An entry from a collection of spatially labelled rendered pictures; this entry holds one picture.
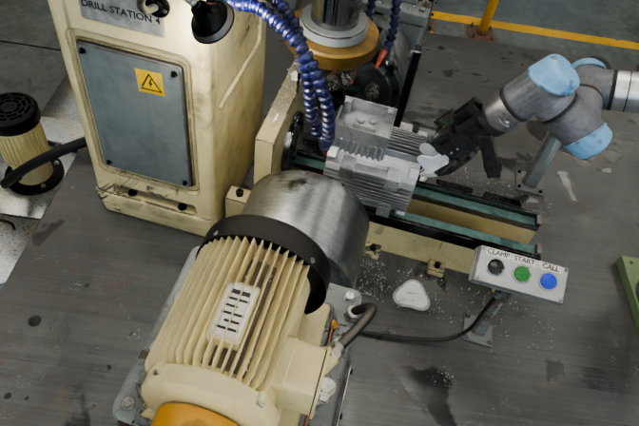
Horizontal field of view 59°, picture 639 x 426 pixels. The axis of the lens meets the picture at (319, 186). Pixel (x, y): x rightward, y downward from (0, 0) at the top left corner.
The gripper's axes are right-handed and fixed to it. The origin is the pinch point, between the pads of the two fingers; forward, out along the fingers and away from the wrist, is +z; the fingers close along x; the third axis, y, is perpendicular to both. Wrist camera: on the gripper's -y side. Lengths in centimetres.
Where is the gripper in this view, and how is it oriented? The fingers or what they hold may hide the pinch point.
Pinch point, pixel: (426, 173)
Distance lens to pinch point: 121.1
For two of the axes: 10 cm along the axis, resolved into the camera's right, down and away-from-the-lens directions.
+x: -2.5, 7.1, -6.6
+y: -7.8, -5.5, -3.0
